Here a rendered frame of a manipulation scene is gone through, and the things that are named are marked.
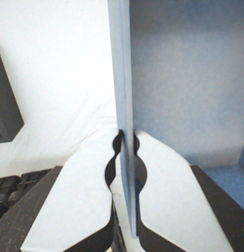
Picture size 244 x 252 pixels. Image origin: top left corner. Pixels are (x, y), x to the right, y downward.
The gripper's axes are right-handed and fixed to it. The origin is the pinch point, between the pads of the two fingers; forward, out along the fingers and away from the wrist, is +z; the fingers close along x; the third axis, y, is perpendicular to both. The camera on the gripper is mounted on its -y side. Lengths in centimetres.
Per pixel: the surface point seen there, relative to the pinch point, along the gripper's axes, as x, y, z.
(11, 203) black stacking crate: -35, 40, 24
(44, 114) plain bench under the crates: -25.1, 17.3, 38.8
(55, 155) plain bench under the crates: -25, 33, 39
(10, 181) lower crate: -40, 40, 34
